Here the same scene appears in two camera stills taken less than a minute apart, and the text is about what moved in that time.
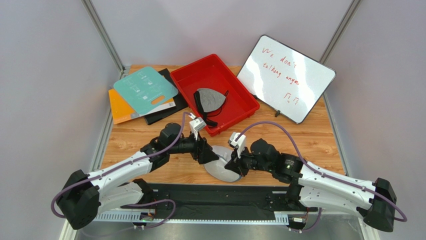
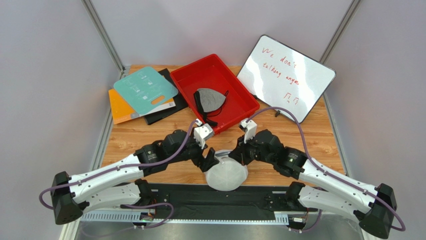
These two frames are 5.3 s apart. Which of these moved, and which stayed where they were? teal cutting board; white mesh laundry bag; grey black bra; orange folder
Moved: white mesh laundry bag
Stayed: teal cutting board; orange folder; grey black bra
